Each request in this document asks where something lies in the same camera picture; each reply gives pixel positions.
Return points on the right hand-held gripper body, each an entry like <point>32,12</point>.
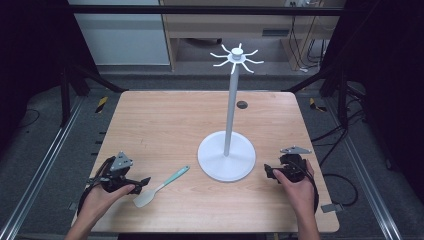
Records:
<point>293,168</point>

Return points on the person's right hand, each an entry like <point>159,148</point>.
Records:
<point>300,195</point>

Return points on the white cabinet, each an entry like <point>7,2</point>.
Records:
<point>123,36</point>

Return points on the grey metal bracket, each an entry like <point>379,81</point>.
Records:
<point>331,208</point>

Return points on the person's left hand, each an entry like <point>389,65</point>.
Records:
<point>98,203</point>

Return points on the white hook stand rack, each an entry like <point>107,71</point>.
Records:
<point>230,133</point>

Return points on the black round table grommet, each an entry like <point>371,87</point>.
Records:
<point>242,104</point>

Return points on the white power strip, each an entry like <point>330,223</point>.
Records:
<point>305,2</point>

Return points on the aluminium floor rail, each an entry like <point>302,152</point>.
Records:
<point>366,176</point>
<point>40,176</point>

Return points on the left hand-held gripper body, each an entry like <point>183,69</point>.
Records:
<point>115,178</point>

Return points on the black metal frame stand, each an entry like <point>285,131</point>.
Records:
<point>340,86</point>
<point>71,86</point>

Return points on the black horizontal frame bar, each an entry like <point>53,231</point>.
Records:
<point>200,9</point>

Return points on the yellow black striped marker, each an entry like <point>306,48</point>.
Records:
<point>102,104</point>
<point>315,105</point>

